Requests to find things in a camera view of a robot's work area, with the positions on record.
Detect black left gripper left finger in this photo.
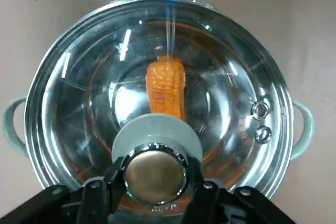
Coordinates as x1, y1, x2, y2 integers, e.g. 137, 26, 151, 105
0, 156, 126, 224

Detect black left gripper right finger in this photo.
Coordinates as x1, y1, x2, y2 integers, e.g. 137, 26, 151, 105
183, 156, 298, 224

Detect glass pot lid steel knob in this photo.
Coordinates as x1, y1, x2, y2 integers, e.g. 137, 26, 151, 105
23, 0, 295, 209

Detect yellow corn cob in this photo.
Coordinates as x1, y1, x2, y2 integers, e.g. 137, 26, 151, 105
145, 55, 187, 120

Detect steel pot pale green handles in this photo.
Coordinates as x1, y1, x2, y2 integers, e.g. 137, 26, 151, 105
2, 0, 315, 210

